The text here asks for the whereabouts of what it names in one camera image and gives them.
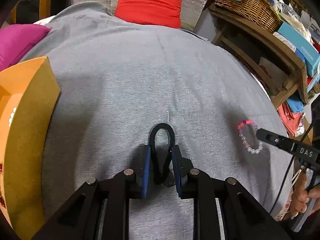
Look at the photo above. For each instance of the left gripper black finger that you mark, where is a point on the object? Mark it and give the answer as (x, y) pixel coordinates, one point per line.
(276, 140)

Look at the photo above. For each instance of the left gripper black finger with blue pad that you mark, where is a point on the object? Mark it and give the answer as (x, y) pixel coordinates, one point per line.
(223, 209)
(100, 209)

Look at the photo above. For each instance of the person's right hand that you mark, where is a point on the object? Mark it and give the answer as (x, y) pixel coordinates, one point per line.
(300, 197)

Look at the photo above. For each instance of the wooden shelf unit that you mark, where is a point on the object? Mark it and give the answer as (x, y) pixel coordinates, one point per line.
(249, 42)

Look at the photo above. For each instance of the blue fashion box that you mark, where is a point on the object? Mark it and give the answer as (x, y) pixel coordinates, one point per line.
(310, 53)

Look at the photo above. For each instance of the grey blanket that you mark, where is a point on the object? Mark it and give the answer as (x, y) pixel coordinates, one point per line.
(118, 80)

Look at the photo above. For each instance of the orange cardboard box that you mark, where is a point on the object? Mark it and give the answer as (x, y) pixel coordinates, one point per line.
(29, 92)

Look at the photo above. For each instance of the wicker basket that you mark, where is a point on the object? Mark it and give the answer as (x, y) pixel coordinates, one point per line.
(260, 12)

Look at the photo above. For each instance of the magenta pillow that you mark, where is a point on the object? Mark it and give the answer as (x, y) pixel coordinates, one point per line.
(17, 40)

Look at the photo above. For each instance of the red cushion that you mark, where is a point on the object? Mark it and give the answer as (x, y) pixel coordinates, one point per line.
(165, 13)

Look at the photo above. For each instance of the wooden cabinet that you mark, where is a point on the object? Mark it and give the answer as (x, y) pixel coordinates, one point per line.
(29, 11)

